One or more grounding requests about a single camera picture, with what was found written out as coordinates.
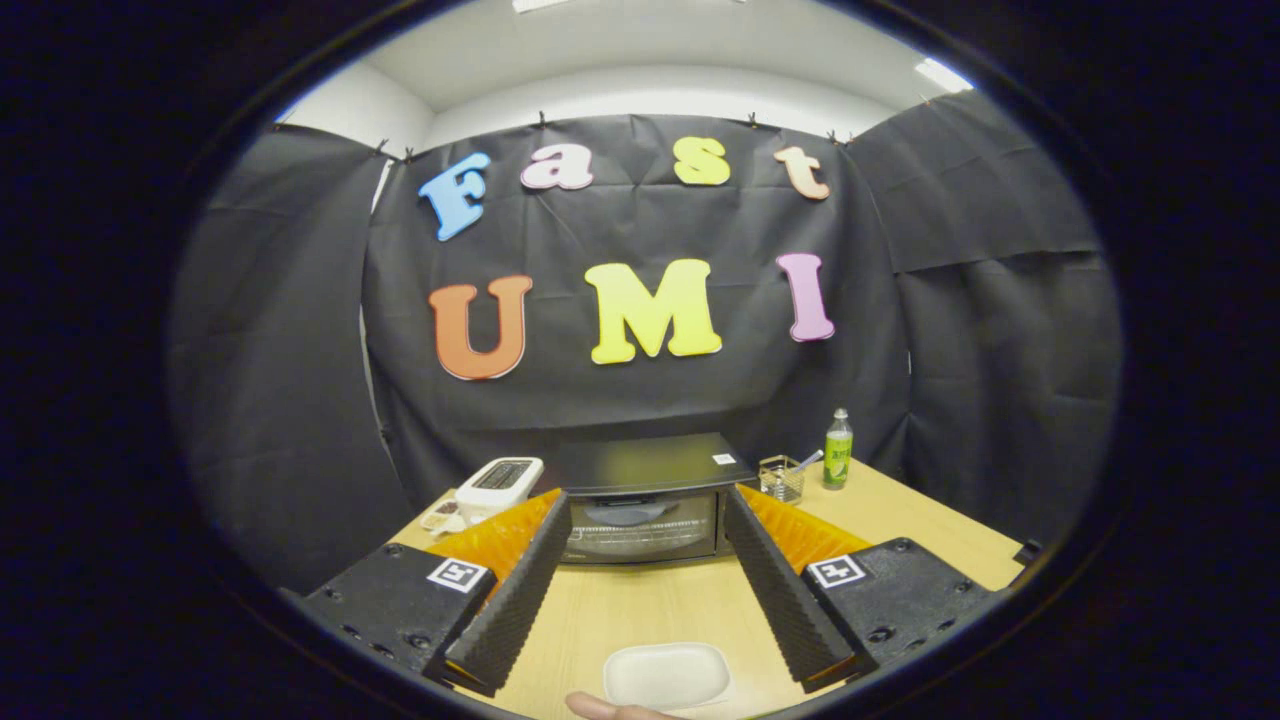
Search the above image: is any small ceiling light panel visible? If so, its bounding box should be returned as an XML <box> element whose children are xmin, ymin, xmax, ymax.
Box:
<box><xmin>915</xmin><ymin>57</ymin><xmax>975</xmax><ymax>94</ymax></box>

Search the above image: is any wire mesh holder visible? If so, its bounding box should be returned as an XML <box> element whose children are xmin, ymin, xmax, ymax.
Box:
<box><xmin>758</xmin><ymin>455</ymin><xmax>806</xmax><ymax>505</ymax></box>

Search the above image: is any black toaster oven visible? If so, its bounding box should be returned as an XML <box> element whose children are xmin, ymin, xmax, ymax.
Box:
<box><xmin>556</xmin><ymin>432</ymin><xmax>758</xmax><ymax>568</ymax></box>

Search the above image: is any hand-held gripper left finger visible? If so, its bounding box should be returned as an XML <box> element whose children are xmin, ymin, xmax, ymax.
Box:
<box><xmin>283</xmin><ymin>488</ymin><xmax>574</xmax><ymax>698</ymax></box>

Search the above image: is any white oval dish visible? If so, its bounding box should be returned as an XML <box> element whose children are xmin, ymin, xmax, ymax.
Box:
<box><xmin>602</xmin><ymin>642</ymin><xmax>733</xmax><ymax>712</ymax></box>

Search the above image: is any green label drink bottle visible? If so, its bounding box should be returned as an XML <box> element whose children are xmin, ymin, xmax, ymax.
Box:
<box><xmin>823</xmin><ymin>408</ymin><xmax>855</xmax><ymax>491</ymax></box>

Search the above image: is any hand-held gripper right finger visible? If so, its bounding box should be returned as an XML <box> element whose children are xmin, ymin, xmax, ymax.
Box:
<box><xmin>723</xmin><ymin>484</ymin><xmax>1011</xmax><ymax>695</ymax></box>

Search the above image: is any white bread toaster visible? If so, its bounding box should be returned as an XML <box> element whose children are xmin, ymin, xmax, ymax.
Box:
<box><xmin>455</xmin><ymin>457</ymin><xmax>546</xmax><ymax>524</ymax></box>

